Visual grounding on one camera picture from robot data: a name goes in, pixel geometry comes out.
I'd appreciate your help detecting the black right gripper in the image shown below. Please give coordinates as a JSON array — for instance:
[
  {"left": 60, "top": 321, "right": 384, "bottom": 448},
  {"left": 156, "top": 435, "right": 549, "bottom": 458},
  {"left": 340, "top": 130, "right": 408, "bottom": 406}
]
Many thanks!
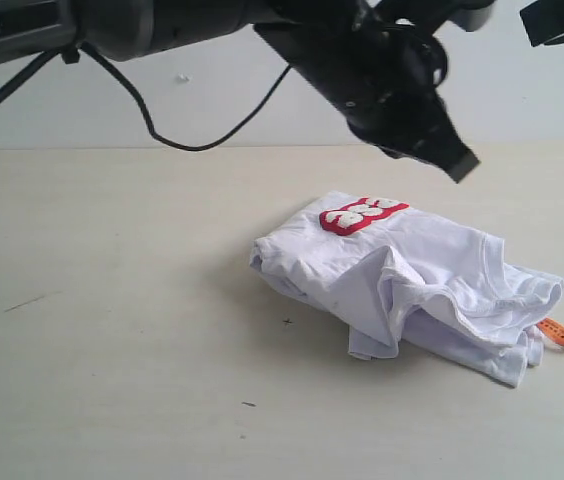
[{"left": 376, "top": 0, "right": 564, "bottom": 47}]

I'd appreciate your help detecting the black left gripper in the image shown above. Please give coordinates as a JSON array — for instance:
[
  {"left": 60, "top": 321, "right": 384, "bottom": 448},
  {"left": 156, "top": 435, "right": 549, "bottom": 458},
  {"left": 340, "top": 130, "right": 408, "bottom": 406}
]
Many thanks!
[{"left": 254, "top": 1, "right": 480, "bottom": 183}]

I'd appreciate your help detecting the white t-shirt red Chinese patch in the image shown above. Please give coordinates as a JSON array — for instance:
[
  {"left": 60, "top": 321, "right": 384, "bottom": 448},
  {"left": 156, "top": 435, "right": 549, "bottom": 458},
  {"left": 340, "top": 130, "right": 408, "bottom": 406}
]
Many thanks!
[{"left": 250, "top": 191, "right": 564, "bottom": 387}]

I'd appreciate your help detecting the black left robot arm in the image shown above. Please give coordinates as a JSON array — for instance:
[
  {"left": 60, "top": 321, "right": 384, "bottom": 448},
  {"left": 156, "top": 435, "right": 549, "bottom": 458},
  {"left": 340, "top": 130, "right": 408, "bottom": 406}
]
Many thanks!
[{"left": 0, "top": 0, "right": 493, "bottom": 181}]

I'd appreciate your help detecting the orange size tag with string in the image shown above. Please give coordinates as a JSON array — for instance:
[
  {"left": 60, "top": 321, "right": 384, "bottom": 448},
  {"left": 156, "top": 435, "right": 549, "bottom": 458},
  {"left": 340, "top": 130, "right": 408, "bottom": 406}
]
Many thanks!
[{"left": 525, "top": 317, "right": 564, "bottom": 351}]

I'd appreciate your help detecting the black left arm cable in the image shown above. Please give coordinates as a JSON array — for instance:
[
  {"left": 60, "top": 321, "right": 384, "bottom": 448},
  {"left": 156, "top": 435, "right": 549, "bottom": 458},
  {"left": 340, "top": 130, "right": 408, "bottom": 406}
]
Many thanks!
[{"left": 0, "top": 42, "right": 294, "bottom": 153}]

